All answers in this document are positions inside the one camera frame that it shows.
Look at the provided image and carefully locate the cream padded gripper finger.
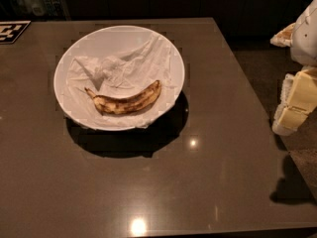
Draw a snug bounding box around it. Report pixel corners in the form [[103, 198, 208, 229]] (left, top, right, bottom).
[[272, 66, 317, 136]]

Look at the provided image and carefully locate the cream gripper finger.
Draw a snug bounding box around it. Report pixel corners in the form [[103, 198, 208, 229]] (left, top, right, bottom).
[[269, 23, 295, 48]]

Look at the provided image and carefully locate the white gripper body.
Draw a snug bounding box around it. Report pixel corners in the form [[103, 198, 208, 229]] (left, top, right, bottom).
[[290, 0, 317, 66]]

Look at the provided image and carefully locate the brown spotted banana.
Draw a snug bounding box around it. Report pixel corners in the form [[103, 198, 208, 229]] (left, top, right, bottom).
[[85, 80, 161, 115]]

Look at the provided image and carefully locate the white bowl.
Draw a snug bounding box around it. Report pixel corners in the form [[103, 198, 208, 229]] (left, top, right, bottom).
[[53, 26, 185, 131]]

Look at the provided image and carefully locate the white paper towel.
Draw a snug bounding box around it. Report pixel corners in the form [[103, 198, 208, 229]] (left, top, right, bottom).
[[66, 34, 179, 130]]

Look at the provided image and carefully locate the white milk jug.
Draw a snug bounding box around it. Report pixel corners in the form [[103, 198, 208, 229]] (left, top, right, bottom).
[[31, 0, 47, 17], [18, 0, 32, 14]]

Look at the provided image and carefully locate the black white fiducial marker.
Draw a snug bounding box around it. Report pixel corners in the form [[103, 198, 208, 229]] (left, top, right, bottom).
[[0, 21, 31, 45]]

